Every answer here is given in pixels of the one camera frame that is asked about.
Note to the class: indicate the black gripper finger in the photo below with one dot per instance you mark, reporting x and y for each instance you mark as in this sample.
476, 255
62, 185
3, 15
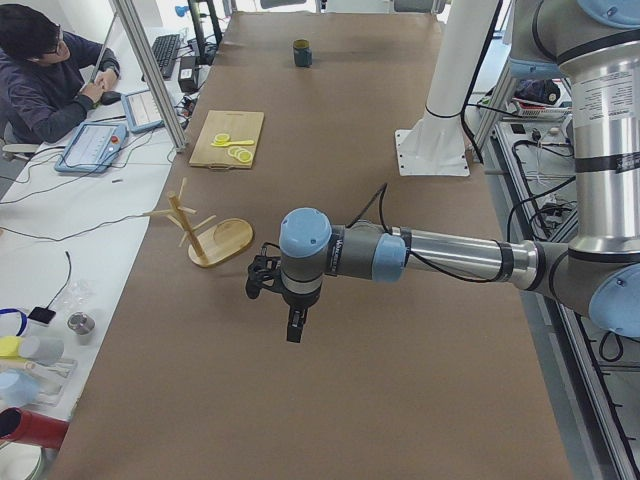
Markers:
300, 319
292, 325

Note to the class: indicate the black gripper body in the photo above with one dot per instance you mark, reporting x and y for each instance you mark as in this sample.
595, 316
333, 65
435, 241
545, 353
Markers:
298, 301

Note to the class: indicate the dark teal mug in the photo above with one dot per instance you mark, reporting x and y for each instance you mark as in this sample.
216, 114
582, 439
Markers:
302, 53

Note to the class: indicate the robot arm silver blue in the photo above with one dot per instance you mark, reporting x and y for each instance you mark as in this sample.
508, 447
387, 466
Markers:
596, 45

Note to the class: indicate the wooden cup storage rack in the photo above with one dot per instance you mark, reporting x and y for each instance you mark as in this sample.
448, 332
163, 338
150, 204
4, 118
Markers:
209, 245

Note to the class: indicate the small steel cup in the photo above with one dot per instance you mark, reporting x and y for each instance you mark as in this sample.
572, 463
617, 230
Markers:
82, 325

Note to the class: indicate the grey plastic cup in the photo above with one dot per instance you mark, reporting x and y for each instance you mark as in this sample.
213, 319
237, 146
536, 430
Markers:
42, 350

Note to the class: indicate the light blue plastic cup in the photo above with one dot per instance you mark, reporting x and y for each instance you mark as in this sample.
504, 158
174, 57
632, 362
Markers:
18, 388

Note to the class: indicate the yellow plastic cup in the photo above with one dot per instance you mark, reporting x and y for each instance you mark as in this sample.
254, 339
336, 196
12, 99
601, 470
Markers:
9, 346

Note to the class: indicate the lemon slice front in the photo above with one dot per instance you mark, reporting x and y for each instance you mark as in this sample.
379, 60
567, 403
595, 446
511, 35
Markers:
244, 156

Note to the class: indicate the wooden cutting board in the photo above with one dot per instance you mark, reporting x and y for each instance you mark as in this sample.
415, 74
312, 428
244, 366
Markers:
240, 125

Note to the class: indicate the clear plastic bag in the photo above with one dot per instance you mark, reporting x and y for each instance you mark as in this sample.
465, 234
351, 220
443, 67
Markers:
75, 297

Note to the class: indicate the blue teach pendant far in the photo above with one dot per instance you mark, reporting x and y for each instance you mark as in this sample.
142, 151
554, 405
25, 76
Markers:
141, 111

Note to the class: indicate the blue teach pendant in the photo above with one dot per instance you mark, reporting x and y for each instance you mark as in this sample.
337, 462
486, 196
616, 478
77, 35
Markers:
93, 148
141, 111

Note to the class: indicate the small black square device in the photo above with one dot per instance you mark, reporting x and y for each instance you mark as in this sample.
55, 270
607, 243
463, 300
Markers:
43, 315

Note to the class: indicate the black power adapter box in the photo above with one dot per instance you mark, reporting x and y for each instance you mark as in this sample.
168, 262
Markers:
188, 76

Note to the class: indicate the blue teach pendant near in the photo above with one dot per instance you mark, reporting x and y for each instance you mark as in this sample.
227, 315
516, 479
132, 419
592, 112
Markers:
93, 148

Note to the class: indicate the black computer mouse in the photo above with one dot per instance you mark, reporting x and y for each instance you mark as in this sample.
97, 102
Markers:
110, 97

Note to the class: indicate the black keyboard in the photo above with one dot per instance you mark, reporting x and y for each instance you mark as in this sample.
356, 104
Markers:
165, 49

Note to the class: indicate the red cylinder bottle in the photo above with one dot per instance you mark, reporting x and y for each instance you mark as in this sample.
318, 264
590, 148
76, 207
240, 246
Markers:
27, 427

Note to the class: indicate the seated person dark jacket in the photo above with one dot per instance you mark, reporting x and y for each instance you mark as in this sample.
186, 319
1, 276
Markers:
50, 78

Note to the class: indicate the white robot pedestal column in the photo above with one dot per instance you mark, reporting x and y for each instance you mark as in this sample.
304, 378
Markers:
435, 145

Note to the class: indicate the aluminium frame post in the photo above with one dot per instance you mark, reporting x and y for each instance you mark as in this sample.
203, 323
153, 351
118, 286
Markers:
138, 39

